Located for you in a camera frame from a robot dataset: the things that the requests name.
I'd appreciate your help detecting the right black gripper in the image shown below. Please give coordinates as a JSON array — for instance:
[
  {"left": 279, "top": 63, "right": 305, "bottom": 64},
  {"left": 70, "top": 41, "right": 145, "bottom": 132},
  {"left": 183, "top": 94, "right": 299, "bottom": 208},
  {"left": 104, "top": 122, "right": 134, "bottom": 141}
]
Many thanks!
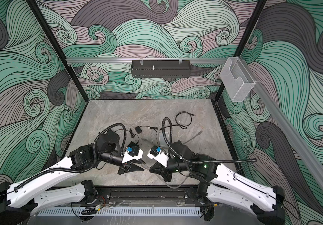
[{"left": 148, "top": 156, "right": 194, "bottom": 182}]

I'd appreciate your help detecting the grey ethernet cable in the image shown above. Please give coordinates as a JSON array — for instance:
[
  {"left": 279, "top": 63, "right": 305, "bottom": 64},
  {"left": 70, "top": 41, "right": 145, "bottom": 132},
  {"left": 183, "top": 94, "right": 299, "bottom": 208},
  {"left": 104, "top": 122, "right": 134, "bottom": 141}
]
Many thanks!
[{"left": 141, "top": 127, "right": 203, "bottom": 189}]

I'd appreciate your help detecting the black power adapter with cable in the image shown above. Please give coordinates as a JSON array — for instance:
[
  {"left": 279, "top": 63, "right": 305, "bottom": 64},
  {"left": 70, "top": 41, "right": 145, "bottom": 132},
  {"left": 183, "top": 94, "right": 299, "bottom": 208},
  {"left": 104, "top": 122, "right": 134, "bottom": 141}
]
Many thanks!
[{"left": 128, "top": 128, "right": 140, "bottom": 144}]

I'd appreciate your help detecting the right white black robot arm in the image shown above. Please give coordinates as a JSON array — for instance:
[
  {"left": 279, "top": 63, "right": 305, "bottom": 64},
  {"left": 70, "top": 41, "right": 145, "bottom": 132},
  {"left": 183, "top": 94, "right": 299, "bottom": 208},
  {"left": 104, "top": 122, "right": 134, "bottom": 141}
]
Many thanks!
[{"left": 148, "top": 117, "right": 286, "bottom": 225}]

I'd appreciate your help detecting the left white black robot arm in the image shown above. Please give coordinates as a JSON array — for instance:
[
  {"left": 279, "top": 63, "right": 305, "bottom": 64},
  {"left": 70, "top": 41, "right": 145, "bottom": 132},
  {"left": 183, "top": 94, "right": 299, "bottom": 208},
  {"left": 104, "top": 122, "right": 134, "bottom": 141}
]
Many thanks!
[{"left": 0, "top": 123, "right": 143, "bottom": 225}]

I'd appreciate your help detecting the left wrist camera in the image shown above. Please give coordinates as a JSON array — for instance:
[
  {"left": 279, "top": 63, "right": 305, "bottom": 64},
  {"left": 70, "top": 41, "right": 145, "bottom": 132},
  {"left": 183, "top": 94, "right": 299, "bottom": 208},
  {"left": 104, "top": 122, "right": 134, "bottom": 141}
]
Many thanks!
[{"left": 121, "top": 142, "right": 143, "bottom": 164}]

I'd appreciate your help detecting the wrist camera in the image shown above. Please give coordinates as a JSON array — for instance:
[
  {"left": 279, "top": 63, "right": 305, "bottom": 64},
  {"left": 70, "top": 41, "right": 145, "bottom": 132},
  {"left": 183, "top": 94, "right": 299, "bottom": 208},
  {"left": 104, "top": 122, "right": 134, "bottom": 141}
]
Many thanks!
[
  {"left": 121, "top": 142, "right": 143, "bottom": 164},
  {"left": 147, "top": 146, "right": 169, "bottom": 167}
]

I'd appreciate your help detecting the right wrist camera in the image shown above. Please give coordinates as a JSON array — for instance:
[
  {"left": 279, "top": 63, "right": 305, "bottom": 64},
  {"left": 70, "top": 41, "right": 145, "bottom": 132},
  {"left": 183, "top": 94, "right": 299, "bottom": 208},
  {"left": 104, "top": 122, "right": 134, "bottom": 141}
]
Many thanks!
[{"left": 147, "top": 146, "right": 169, "bottom": 167}]

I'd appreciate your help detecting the white network switch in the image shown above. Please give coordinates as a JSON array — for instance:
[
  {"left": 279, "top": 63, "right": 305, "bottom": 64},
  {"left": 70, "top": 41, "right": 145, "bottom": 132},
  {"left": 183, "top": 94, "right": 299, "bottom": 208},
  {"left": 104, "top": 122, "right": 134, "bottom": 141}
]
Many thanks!
[{"left": 158, "top": 132, "right": 168, "bottom": 148}]

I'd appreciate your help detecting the white slotted cable duct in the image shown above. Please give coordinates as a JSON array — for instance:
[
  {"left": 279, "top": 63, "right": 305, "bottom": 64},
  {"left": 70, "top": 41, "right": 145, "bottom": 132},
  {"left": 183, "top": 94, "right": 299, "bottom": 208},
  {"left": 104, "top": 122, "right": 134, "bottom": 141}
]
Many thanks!
[{"left": 38, "top": 206, "right": 201, "bottom": 217}]

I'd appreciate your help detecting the black coiled cable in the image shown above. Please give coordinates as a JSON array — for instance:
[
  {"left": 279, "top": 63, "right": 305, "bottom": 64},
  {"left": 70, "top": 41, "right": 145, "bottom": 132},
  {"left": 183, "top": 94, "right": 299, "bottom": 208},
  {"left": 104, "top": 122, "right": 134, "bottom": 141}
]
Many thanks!
[{"left": 160, "top": 111, "right": 195, "bottom": 131}]

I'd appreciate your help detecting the black wall tray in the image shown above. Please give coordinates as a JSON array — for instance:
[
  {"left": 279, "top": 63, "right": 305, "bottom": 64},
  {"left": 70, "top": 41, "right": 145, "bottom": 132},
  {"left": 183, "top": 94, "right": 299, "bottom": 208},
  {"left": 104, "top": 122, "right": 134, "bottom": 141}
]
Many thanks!
[{"left": 131, "top": 61, "right": 191, "bottom": 79}]

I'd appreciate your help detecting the aluminium wall rail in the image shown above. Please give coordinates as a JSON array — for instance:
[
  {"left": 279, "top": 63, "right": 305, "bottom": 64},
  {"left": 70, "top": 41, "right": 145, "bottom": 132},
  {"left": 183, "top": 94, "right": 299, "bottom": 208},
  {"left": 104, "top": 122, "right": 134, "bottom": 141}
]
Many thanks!
[{"left": 66, "top": 57, "right": 227, "bottom": 64}]

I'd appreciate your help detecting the clear plastic wall holder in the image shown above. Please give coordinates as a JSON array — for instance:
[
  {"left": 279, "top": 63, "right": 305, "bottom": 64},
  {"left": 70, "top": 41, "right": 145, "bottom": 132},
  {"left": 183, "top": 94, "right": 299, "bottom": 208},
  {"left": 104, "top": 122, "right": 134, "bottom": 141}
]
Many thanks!
[{"left": 220, "top": 57, "right": 255, "bottom": 103}]

